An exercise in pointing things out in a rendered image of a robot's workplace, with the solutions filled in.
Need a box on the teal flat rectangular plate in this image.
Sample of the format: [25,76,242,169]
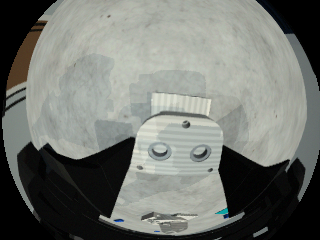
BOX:
[217,208,228,215]

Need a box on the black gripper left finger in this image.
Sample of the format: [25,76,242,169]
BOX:
[41,136,136,219]

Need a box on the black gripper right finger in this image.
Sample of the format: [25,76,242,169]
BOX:
[219,145,291,219]

